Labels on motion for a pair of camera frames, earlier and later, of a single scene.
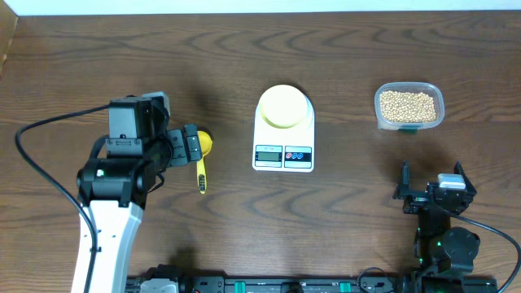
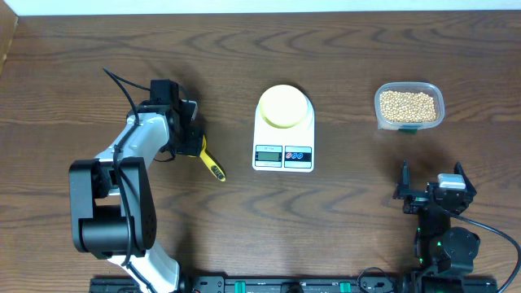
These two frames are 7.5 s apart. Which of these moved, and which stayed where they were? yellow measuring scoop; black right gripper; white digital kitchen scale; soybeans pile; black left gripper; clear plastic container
Moved: yellow measuring scoop; black left gripper
Stayed: black right gripper; clear plastic container; white digital kitchen scale; soybeans pile
